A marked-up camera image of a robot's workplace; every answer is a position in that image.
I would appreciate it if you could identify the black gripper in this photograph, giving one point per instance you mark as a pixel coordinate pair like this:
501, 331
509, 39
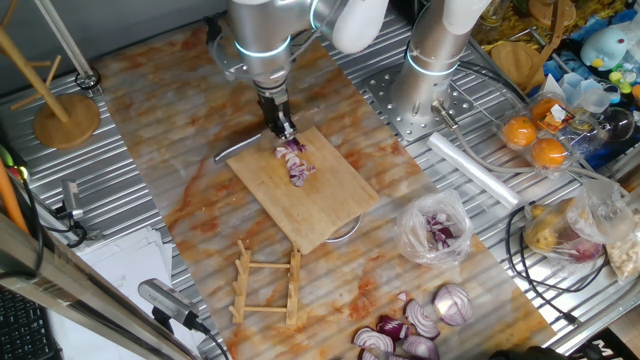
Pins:
272, 107

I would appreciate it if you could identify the red onion wedge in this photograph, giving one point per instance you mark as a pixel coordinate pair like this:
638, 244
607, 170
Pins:
296, 165

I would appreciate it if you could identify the steel kitchen knife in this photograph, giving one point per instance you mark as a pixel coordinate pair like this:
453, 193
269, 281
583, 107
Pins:
237, 149

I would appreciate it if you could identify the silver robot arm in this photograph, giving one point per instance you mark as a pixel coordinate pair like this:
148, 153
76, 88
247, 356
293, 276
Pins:
265, 35

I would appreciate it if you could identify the wooden cutting board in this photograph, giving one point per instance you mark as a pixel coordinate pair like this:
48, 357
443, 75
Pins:
320, 210

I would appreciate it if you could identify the marble pattern table mat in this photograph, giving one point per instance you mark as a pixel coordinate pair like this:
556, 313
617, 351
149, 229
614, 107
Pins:
175, 125

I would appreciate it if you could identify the wooden peg rack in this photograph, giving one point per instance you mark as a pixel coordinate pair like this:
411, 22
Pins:
292, 285

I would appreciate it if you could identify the chopped red onion bits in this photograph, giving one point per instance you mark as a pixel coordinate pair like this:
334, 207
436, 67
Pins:
442, 232

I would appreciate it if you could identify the white plastic film roll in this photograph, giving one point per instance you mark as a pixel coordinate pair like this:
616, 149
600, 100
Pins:
475, 170

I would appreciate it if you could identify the white paper stack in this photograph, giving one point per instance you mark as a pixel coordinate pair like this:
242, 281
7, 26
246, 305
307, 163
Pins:
125, 260

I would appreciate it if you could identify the tiny red onion piece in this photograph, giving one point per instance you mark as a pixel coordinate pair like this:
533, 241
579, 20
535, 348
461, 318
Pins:
402, 297

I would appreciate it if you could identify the wooden stand round base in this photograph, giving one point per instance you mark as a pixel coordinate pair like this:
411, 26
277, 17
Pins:
65, 125
517, 65

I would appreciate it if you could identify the dark purple onion piece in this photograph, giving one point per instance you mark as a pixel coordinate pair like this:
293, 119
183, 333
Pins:
392, 329

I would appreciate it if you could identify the red onion slice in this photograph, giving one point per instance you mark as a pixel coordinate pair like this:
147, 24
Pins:
372, 340
420, 348
372, 356
422, 320

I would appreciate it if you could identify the orange fruit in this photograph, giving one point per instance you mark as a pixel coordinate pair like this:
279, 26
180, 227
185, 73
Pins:
519, 131
542, 110
547, 152

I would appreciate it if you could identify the white slanted pole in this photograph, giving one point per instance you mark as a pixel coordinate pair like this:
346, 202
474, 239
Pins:
62, 37

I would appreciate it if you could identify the glass jar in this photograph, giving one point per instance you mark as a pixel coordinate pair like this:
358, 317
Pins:
492, 12

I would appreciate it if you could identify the halved red onion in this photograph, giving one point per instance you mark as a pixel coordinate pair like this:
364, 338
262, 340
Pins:
452, 305

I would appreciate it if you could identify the clear plastic fruit container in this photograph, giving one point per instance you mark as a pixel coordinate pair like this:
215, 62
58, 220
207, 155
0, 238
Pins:
557, 116

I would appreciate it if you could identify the yellow potato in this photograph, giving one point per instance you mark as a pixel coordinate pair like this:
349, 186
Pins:
541, 239

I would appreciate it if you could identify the orange rod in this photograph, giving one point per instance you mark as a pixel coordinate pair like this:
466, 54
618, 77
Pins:
10, 200

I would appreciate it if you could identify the clear bag of vegetables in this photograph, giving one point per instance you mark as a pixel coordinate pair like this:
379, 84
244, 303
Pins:
550, 235

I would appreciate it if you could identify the clear plastic measuring cup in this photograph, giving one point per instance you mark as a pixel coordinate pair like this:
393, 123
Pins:
590, 97

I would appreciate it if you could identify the whole red onion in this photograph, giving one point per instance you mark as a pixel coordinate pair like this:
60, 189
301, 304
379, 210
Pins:
582, 247

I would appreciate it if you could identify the crumpled clear plastic bag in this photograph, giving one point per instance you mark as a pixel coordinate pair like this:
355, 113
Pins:
600, 210

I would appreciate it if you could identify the black keyboard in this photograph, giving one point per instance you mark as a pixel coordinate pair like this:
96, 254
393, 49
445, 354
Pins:
20, 330

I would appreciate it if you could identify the blue cloth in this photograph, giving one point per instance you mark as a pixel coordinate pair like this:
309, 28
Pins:
615, 155

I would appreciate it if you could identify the dark glass bowl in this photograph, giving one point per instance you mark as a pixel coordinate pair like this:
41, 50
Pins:
617, 125

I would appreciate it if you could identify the blue plush toy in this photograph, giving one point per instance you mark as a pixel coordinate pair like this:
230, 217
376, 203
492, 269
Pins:
607, 47

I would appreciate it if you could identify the yellow green toy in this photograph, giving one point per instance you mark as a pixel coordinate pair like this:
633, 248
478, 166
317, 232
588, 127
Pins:
620, 80

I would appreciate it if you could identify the clear bag pale contents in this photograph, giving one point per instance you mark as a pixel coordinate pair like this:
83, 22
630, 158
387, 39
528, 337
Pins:
627, 255

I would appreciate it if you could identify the black box white print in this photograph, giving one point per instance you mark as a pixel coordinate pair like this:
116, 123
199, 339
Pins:
610, 350

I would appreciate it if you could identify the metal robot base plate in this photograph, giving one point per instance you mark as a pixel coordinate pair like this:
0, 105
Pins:
380, 95

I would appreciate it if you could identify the silver depth camera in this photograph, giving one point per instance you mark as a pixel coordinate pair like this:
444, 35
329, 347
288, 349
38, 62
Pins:
71, 197
165, 300

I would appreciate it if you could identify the grey metal frame bar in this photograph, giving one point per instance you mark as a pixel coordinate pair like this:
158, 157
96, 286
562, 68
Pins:
75, 295

